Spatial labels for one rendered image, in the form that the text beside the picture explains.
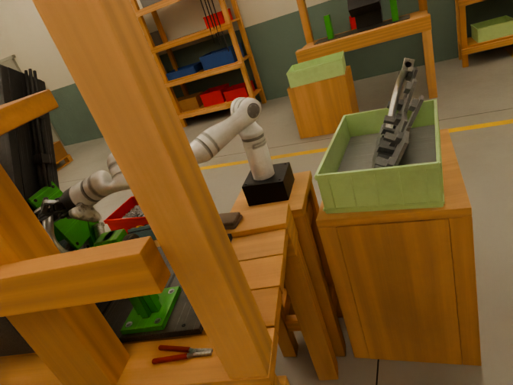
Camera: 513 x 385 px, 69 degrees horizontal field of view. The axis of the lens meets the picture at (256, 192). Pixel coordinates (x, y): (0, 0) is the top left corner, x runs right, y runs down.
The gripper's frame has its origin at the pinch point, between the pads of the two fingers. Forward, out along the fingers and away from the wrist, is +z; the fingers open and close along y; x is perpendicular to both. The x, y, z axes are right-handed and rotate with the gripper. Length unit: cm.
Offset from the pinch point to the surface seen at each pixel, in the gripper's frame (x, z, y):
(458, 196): 23, -104, -77
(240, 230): 12, -35, -46
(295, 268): 28, -43, -68
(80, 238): 4.3, 2.9, -12.2
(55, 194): -9.9, 2.9, -4.5
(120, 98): 15, -64, 33
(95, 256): 30, -42, 22
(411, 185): 16, -92, -65
